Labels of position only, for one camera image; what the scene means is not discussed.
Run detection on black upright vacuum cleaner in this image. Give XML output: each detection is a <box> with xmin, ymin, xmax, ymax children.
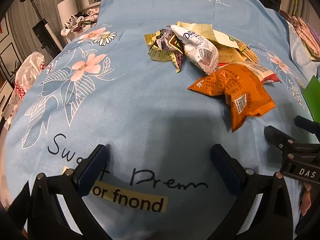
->
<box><xmin>20</xmin><ymin>0</ymin><xmax>63</xmax><ymax>53</ymax></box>

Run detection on light blue pillow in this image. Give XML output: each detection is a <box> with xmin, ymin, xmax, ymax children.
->
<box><xmin>285</xmin><ymin>20</ymin><xmax>320</xmax><ymax>75</ymax></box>

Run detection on pink and purple folded clothes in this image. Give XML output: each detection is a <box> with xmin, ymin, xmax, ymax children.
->
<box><xmin>279</xmin><ymin>9</ymin><xmax>320</xmax><ymax>58</ymax></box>

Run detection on white stool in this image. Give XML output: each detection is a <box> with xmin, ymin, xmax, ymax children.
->
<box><xmin>57</xmin><ymin>0</ymin><xmax>78</xmax><ymax>43</ymax></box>

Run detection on white and red plastic bag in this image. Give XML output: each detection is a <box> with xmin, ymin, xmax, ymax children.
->
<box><xmin>4</xmin><ymin>51</ymin><xmax>45</xmax><ymax>130</ymax></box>

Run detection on orange snack packet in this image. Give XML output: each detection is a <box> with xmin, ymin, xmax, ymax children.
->
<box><xmin>187</xmin><ymin>64</ymin><xmax>275</xmax><ymax>133</ymax></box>

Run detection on red and white snack packet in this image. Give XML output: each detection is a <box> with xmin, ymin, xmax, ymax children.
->
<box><xmin>240</xmin><ymin>61</ymin><xmax>282</xmax><ymax>83</ymax></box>

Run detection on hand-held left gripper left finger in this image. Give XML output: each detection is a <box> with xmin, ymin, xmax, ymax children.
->
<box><xmin>26</xmin><ymin>144</ymin><xmax>110</xmax><ymax>240</ymax></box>

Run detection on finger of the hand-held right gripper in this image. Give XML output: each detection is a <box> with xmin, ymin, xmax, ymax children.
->
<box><xmin>294</xmin><ymin>116</ymin><xmax>320</xmax><ymax>138</ymax></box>
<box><xmin>264</xmin><ymin>125</ymin><xmax>296</xmax><ymax>153</ymax></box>

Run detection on brown chocolate snack packet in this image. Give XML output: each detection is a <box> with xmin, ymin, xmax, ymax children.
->
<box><xmin>152</xmin><ymin>29</ymin><xmax>187</xmax><ymax>73</ymax></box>

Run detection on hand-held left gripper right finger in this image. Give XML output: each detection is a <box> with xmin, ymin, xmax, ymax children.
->
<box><xmin>210</xmin><ymin>144</ymin><xmax>294</xmax><ymax>240</ymax></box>

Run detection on pale yellow snack packet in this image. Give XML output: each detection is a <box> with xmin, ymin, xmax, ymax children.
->
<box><xmin>176</xmin><ymin>22</ymin><xmax>240</xmax><ymax>49</ymax></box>

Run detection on biscuit stick packet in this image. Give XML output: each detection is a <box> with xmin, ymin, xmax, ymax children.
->
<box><xmin>235</xmin><ymin>40</ymin><xmax>258</xmax><ymax>63</ymax></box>

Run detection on pile of crumpled clothes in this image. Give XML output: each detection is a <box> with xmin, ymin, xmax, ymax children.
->
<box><xmin>61</xmin><ymin>8</ymin><xmax>100</xmax><ymax>37</ymax></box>

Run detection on green cardboard box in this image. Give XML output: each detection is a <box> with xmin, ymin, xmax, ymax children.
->
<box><xmin>301</xmin><ymin>75</ymin><xmax>320</xmax><ymax>122</ymax></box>

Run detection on blue floral bedsheet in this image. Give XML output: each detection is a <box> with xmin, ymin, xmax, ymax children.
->
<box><xmin>5</xmin><ymin>0</ymin><xmax>320</xmax><ymax>240</ymax></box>

